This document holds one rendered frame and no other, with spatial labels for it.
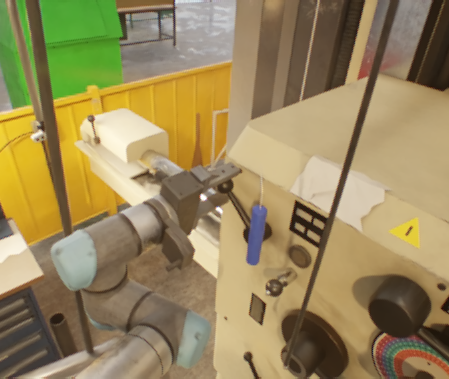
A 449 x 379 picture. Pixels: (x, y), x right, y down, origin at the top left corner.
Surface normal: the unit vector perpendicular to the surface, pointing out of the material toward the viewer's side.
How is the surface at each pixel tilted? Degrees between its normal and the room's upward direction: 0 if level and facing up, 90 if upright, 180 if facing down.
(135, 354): 23
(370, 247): 90
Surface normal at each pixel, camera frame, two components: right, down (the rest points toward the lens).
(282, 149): -0.47, -0.31
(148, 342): 0.41, -0.82
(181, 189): 0.23, -0.67
